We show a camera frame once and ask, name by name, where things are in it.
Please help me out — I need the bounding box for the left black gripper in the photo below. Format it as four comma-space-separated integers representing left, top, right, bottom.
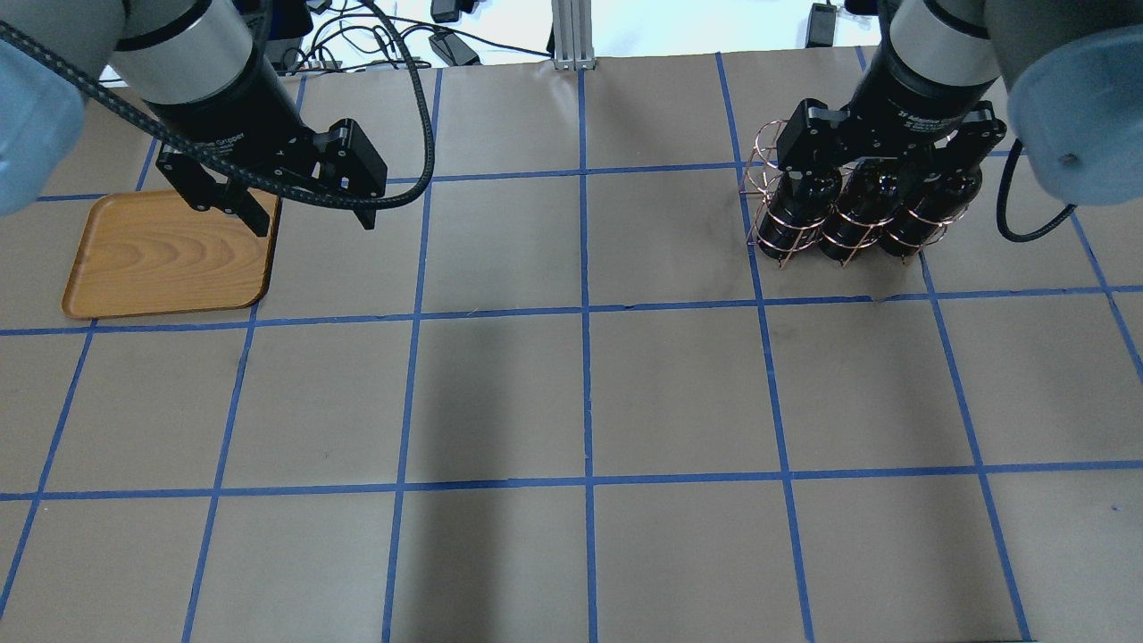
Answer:
155, 85, 387, 238

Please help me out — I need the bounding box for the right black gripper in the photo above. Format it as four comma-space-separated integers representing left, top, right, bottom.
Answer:
775, 45, 996, 206

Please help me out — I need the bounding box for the dark wine bottle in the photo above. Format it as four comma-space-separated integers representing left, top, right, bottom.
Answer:
818, 158, 902, 264
756, 171, 839, 262
876, 156, 970, 260

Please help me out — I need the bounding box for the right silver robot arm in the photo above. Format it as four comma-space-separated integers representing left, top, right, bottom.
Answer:
776, 1, 1142, 206

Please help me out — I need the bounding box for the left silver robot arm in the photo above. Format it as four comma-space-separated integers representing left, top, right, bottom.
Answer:
3, 1, 387, 238

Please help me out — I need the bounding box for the wooden tray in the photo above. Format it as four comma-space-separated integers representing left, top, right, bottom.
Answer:
61, 190, 281, 319

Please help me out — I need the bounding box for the black power adapter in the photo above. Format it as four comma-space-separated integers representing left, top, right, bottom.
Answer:
427, 32, 482, 69
804, 1, 839, 48

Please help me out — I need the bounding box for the copper wire wine basket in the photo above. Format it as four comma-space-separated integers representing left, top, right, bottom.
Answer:
740, 107, 952, 267

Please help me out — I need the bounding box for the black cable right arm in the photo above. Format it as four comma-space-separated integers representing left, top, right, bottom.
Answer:
997, 147, 1080, 244

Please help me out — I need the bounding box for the black braided cable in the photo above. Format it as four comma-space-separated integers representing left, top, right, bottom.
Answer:
0, 0, 435, 212

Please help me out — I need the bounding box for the aluminium frame post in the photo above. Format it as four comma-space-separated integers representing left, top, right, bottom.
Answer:
551, 0, 597, 71

